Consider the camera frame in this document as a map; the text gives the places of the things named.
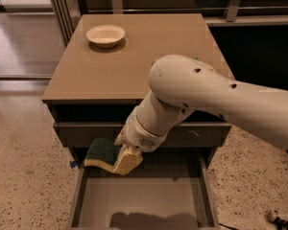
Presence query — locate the blue tape piece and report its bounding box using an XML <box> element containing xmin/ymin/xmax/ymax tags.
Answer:
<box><xmin>69</xmin><ymin>161</ymin><xmax>78</xmax><ymax>168</ymax></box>

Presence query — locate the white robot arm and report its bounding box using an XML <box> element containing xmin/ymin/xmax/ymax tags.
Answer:
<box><xmin>114</xmin><ymin>55</ymin><xmax>288</xmax><ymax>175</ymax></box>

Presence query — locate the open middle drawer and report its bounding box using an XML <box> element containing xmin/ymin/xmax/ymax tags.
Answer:
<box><xmin>67</xmin><ymin>152</ymin><xmax>221</xmax><ymax>230</ymax></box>

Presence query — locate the grey drawer cabinet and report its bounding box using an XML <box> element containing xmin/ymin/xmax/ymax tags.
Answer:
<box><xmin>41</xmin><ymin>13</ymin><xmax>246</xmax><ymax>230</ymax></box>

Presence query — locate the green and yellow sponge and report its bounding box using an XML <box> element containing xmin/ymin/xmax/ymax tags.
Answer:
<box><xmin>84</xmin><ymin>138</ymin><xmax>120</xmax><ymax>173</ymax></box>

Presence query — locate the grey device on floor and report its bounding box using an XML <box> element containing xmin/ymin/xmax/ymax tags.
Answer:
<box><xmin>267</xmin><ymin>210</ymin><xmax>288</xmax><ymax>230</ymax></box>

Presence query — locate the white paper bowl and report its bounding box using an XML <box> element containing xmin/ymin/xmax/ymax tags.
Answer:
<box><xmin>86</xmin><ymin>25</ymin><xmax>125</xmax><ymax>48</ymax></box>

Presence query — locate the metal shelf frame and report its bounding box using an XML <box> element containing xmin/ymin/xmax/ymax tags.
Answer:
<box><xmin>50</xmin><ymin>0</ymin><xmax>288</xmax><ymax>42</ymax></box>

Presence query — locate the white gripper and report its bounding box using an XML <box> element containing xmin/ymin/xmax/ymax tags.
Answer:
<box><xmin>113</xmin><ymin>108</ymin><xmax>166</xmax><ymax>175</ymax></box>

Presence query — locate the closed top drawer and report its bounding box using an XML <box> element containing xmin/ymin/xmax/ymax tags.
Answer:
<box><xmin>54</xmin><ymin>122</ymin><xmax>231</xmax><ymax>149</ymax></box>

